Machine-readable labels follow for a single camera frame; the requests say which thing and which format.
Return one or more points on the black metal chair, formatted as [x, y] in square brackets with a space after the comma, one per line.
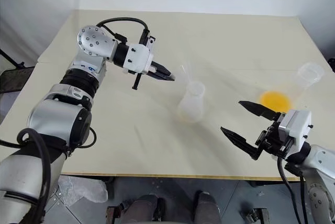
[14, 77]

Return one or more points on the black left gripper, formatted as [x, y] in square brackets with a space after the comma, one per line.
[136, 84]

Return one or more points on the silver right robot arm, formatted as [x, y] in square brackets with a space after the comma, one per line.
[322, 171]

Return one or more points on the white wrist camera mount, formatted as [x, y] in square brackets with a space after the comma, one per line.
[138, 56]
[298, 127]

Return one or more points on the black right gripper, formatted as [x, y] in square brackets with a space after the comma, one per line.
[269, 140]

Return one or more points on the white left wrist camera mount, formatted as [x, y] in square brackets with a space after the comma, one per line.
[138, 56]

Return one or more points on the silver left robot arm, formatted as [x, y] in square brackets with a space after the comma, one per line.
[57, 114]

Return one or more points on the dark metal bracket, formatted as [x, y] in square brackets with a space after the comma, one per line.
[113, 214]
[259, 216]

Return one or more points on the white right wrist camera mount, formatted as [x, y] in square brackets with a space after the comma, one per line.
[298, 127]

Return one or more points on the dark rounded shape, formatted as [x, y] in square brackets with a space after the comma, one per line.
[145, 209]
[207, 208]

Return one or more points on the orange liquid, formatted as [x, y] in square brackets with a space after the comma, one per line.
[274, 99]

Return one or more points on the crumpled clear plastic bag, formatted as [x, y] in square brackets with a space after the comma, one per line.
[81, 190]

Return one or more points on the clear plastic flask bottle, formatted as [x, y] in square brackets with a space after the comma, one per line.
[191, 106]

